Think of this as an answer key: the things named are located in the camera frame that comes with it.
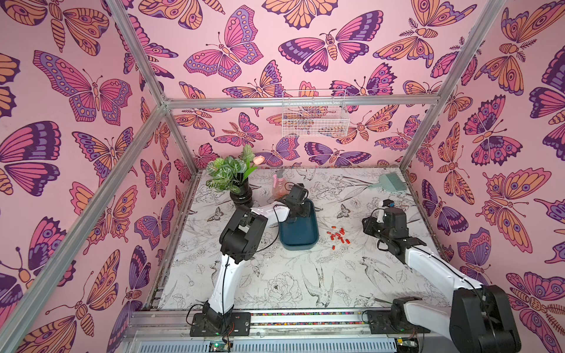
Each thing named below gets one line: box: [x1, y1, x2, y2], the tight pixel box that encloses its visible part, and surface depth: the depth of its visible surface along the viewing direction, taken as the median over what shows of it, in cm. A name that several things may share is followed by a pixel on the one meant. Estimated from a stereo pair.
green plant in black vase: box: [205, 144, 266, 207], surface depth 88 cm
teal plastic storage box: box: [278, 199, 320, 251], surface depth 94 cm
